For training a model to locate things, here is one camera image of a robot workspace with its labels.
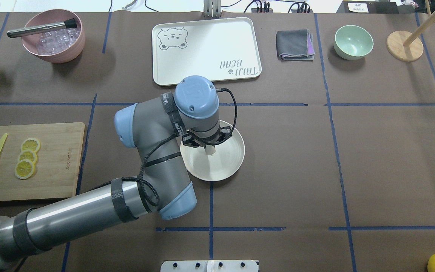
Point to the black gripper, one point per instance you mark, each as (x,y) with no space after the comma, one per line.
(187,141)

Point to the white bear tray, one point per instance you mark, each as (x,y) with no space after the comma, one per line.
(217,49)

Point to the black device with label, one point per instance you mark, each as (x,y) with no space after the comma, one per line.
(367,7)

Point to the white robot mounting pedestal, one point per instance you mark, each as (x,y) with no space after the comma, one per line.
(210,266)

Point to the steel black handled scoop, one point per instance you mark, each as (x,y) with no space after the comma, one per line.
(30,30)

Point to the wooden mug stand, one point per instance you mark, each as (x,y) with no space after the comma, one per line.
(406,46)

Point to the mint green bowl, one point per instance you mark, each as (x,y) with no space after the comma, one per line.
(352,42)

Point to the cream round plate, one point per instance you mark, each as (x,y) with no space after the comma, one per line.
(223,164)

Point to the aluminium frame post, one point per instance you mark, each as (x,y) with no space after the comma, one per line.
(212,9)

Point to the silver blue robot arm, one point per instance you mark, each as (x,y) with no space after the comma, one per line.
(161,185)

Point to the pink bowl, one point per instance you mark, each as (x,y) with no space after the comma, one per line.
(55,46)

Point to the lemon slices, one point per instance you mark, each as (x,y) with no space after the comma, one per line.
(27,158)

